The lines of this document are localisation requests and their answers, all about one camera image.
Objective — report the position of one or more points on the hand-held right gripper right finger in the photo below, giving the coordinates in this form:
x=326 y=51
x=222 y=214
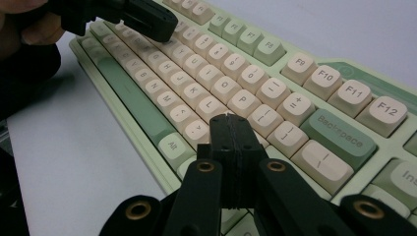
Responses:
x=247 y=144

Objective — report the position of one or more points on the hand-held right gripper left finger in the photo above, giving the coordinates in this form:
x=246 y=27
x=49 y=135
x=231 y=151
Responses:
x=221 y=147

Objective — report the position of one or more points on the green and cream keyboard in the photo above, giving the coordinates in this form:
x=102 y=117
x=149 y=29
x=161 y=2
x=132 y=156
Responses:
x=229 y=85

